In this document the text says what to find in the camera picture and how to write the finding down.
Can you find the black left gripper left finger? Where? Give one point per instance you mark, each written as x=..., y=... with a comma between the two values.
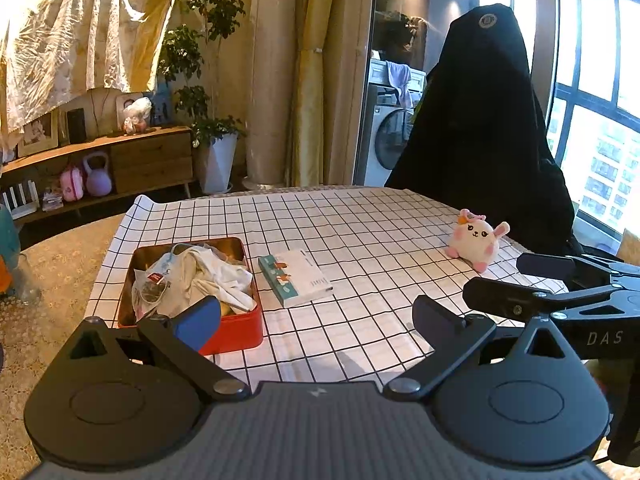
x=177, y=341

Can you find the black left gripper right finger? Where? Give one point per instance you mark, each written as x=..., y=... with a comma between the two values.
x=454, y=340

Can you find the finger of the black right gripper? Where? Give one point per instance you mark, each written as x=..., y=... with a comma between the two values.
x=521, y=303
x=547, y=263

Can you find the clear plastic packet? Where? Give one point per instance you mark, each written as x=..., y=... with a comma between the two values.
x=145, y=296

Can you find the pink alcohol wipe packet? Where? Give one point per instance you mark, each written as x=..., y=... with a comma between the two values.
x=155, y=277

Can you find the white bunny plush toy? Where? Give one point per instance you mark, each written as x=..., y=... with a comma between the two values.
x=475, y=240

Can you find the black and white grid tablecloth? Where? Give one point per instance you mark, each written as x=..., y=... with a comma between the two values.
x=380, y=249

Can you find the white teal tissue pack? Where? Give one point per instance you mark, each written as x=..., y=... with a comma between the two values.
x=294, y=278

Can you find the black draped chair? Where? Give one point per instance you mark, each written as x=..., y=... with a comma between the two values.
x=479, y=140

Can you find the purple kettlebell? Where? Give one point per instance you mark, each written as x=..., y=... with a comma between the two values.
x=98, y=181

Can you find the teal orange stool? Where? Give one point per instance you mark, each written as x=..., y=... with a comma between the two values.
x=10, y=249

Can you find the pink small bag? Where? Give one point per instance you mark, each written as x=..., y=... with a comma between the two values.
x=72, y=184

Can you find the wooden sideboard cabinet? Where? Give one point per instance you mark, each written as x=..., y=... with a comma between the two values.
x=140, y=163

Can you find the white washing machine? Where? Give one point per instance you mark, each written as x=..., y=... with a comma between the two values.
x=387, y=123

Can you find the framed photo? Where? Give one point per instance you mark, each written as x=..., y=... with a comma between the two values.
x=39, y=136

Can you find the potted green plant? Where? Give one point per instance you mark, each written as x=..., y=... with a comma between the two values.
x=190, y=57

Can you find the hanging white patterned cloth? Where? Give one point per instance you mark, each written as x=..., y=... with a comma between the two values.
x=65, y=48

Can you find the yellow beige curtain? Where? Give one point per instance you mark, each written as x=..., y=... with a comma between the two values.
x=308, y=70

